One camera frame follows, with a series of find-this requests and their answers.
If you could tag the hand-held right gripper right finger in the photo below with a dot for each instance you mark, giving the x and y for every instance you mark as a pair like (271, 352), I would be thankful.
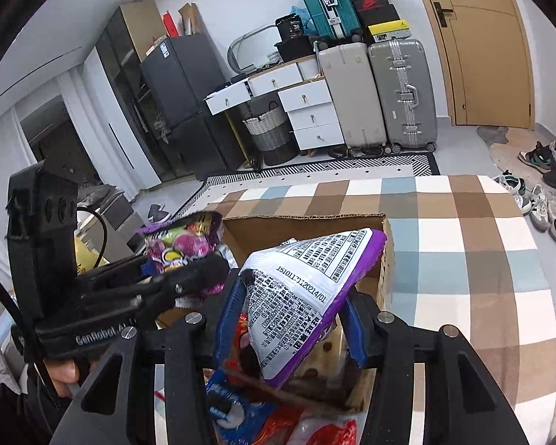
(357, 333)

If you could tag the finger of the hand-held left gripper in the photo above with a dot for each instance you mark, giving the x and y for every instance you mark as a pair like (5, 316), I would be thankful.
(142, 268)
(194, 276)

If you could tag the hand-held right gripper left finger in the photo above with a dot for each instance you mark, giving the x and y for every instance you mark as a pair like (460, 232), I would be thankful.
(234, 301)

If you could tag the purple gummy candy packet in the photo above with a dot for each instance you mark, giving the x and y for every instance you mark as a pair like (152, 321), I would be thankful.
(180, 241)

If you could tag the white purple candy packet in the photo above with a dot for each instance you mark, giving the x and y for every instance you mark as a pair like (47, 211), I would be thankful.
(306, 287)

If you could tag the brown cardboard box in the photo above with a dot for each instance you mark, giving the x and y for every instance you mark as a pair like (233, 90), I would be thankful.
(380, 259)

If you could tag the person's left forearm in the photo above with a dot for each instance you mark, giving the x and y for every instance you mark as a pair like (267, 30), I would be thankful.
(41, 417)

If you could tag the person's left hand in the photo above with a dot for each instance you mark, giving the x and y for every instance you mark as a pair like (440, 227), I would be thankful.
(62, 375)

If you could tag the grey slippers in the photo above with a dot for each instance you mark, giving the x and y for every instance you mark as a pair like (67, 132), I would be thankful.
(157, 213)

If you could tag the white red snack packet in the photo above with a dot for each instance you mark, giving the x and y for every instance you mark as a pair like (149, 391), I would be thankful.
(326, 433)

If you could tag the blue cookie packet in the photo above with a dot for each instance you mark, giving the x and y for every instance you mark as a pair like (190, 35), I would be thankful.
(229, 408)

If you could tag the checkered tablecloth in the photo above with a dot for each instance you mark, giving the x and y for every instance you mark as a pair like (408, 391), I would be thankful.
(468, 264)

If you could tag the white wardrobe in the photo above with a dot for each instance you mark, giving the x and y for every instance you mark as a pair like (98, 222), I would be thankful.
(97, 116)

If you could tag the woven laundry basket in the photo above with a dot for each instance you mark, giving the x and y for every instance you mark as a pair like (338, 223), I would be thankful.
(271, 136)

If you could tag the patterned rug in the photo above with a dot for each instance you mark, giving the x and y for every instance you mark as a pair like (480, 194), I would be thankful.
(333, 169)

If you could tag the dark grey fridge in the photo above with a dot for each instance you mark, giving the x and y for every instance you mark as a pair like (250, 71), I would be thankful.
(190, 102)

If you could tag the white vanity desk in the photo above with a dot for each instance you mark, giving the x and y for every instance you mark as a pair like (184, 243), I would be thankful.
(310, 116)

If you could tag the dark glass cabinet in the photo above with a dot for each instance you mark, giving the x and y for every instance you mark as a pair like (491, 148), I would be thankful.
(125, 55)

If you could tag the arched mirror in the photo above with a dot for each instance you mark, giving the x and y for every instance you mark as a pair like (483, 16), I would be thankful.
(234, 51)

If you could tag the pile of loose sneakers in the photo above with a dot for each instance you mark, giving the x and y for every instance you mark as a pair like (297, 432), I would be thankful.
(546, 204)

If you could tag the beige suitcase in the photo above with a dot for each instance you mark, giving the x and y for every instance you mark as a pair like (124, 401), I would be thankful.
(352, 102)

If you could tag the grey beige doormat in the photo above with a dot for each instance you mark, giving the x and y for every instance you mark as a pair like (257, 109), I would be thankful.
(505, 146)

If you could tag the silver suitcase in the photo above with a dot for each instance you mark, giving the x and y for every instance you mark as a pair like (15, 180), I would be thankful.
(403, 97)

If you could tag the red paper bag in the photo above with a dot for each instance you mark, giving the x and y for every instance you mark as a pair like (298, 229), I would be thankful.
(170, 23)

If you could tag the black storage bin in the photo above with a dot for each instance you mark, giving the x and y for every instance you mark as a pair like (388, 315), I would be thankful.
(294, 50)

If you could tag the folded cardboard pieces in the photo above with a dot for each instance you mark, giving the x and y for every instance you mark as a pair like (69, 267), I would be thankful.
(192, 18)

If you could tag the black paper bag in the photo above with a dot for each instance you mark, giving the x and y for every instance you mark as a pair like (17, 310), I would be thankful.
(291, 28)

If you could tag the blue plastic bag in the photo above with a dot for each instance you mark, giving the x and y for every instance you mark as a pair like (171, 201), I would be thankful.
(303, 16)

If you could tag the teal suitcase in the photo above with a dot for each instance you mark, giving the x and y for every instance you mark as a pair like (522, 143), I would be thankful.
(322, 4)

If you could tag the yellow white shoebox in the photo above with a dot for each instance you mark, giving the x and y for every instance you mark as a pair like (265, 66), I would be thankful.
(389, 32)

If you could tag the wooden door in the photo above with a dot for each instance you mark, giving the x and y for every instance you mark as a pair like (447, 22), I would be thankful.
(486, 46)

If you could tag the plain black shoebox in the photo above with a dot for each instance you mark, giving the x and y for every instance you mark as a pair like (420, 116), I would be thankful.
(380, 16)

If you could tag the black red shoebox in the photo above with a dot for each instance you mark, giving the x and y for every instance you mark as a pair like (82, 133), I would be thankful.
(374, 3)

